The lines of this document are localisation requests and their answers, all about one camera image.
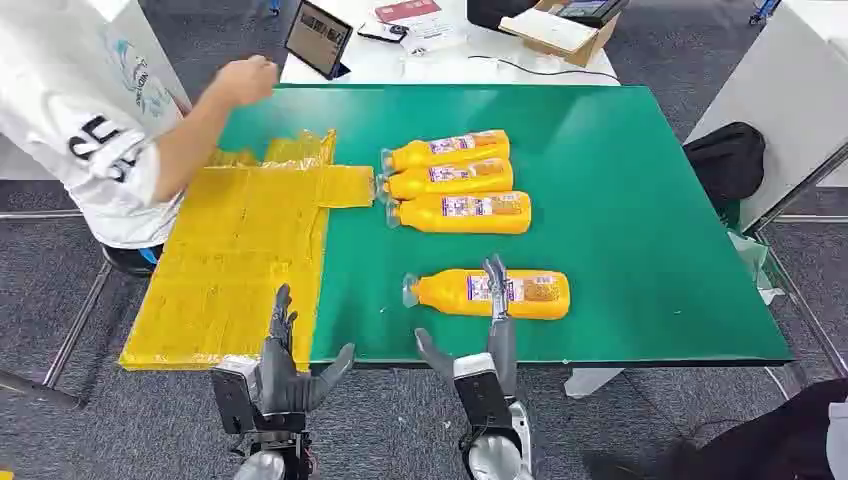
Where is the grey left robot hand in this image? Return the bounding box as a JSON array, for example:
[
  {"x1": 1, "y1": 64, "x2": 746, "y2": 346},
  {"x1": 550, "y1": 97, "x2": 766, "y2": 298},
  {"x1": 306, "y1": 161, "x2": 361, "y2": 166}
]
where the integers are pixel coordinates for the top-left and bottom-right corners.
[{"x1": 260, "y1": 284, "x2": 357, "y2": 417}]

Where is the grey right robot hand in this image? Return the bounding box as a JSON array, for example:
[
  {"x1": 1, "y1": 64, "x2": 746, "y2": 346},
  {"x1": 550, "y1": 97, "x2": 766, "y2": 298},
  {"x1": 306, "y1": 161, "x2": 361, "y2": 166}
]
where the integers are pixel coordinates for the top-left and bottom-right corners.
[{"x1": 414, "y1": 254, "x2": 519, "y2": 400}]

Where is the orange drink bottle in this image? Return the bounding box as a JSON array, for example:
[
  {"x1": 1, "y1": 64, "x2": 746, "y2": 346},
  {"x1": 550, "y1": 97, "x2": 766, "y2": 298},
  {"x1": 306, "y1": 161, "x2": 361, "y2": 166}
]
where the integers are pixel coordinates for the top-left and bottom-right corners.
[
  {"x1": 401, "y1": 267, "x2": 572, "y2": 322},
  {"x1": 380, "y1": 129, "x2": 512, "y2": 174},
  {"x1": 385, "y1": 190, "x2": 534, "y2": 236},
  {"x1": 375, "y1": 157, "x2": 516, "y2": 203}
]

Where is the yellow plastic sheet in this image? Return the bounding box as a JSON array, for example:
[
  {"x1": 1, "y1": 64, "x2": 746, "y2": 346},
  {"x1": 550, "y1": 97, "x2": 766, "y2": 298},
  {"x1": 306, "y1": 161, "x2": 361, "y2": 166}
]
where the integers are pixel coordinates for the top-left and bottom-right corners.
[{"x1": 118, "y1": 129, "x2": 377, "y2": 373}]

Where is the white plastic bag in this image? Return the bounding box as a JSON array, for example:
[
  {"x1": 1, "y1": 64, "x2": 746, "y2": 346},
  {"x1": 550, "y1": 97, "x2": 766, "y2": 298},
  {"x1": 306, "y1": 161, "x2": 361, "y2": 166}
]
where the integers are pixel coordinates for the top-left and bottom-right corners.
[{"x1": 727, "y1": 230, "x2": 787, "y2": 307}]

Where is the person in dark clothing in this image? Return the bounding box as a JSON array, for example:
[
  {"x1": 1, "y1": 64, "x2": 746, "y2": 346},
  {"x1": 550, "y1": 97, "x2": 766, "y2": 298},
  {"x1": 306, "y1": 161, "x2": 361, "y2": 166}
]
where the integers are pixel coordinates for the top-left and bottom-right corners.
[{"x1": 652, "y1": 377, "x2": 848, "y2": 480}]

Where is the black bag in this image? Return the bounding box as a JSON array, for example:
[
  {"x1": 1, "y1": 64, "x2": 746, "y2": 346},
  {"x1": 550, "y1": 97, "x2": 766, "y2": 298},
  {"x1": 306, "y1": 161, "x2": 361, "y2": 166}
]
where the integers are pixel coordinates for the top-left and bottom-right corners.
[{"x1": 681, "y1": 121, "x2": 768, "y2": 208}]

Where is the person's hand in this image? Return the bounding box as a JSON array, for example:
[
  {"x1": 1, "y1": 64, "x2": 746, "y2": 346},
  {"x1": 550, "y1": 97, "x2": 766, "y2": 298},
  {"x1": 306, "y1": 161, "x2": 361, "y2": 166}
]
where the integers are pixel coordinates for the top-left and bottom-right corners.
[{"x1": 213, "y1": 54, "x2": 280, "y2": 108}]

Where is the white table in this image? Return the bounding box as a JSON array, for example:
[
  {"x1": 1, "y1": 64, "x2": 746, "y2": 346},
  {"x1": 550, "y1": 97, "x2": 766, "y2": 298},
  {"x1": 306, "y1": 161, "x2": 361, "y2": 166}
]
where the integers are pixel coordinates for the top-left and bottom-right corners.
[{"x1": 278, "y1": 0, "x2": 623, "y2": 88}]

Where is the brown cardboard box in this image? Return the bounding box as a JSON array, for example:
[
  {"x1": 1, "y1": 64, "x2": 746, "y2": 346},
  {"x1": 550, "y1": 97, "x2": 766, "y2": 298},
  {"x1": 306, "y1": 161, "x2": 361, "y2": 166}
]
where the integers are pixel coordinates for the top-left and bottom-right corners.
[{"x1": 497, "y1": 0, "x2": 625, "y2": 69}]

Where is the black case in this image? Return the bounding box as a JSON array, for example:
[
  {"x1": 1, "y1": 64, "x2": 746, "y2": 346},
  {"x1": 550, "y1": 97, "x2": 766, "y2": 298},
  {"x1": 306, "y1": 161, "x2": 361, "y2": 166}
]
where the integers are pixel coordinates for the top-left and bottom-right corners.
[{"x1": 466, "y1": 0, "x2": 542, "y2": 32}]

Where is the black tablet on stand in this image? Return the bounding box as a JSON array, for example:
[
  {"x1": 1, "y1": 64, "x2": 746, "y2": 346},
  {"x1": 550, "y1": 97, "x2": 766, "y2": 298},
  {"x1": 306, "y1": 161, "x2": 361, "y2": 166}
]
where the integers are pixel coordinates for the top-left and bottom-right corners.
[{"x1": 284, "y1": 0, "x2": 354, "y2": 82}]

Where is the black device with screen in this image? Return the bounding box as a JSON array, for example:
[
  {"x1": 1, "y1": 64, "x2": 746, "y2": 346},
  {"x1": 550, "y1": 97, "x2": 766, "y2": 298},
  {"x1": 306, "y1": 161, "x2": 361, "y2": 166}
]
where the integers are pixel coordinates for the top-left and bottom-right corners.
[{"x1": 552, "y1": 0, "x2": 631, "y2": 30}]

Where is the red booklet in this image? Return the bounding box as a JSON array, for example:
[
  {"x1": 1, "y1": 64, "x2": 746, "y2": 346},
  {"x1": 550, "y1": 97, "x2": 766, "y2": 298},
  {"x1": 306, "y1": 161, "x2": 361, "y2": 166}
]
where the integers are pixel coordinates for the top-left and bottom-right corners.
[{"x1": 374, "y1": 0, "x2": 443, "y2": 25}]

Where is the white partition board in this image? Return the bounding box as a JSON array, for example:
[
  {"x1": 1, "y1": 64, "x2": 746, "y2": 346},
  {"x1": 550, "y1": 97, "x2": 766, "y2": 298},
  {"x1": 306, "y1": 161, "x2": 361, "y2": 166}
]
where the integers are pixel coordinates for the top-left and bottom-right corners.
[{"x1": 684, "y1": 0, "x2": 848, "y2": 234}]

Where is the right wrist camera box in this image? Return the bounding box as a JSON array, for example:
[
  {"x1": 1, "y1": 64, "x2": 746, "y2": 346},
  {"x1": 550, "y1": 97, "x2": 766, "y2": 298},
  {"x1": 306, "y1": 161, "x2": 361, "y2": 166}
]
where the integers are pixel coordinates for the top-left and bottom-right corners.
[{"x1": 452, "y1": 352, "x2": 515, "y2": 433}]

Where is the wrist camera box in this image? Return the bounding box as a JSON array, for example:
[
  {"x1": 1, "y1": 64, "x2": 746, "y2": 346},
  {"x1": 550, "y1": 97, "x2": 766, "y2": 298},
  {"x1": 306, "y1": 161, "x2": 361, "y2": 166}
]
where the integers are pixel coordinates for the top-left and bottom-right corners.
[
  {"x1": 452, "y1": 352, "x2": 515, "y2": 433},
  {"x1": 210, "y1": 357, "x2": 266, "y2": 436}
]

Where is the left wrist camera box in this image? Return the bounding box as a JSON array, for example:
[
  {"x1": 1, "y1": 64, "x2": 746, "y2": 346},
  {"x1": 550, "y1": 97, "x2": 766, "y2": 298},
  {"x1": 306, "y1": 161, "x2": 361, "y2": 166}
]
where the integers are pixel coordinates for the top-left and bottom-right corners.
[{"x1": 210, "y1": 357, "x2": 266, "y2": 436}]

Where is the metal floor frame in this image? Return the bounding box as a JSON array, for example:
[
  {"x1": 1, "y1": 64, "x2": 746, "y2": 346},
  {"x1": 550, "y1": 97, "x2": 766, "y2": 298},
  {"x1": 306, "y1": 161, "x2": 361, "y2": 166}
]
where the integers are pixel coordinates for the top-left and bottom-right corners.
[{"x1": 0, "y1": 209, "x2": 115, "y2": 410}]

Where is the black cable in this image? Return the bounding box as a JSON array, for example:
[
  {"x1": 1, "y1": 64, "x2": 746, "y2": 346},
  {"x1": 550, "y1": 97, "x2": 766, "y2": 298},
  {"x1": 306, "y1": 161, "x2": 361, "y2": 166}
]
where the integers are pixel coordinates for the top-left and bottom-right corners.
[{"x1": 466, "y1": 54, "x2": 621, "y2": 85}]

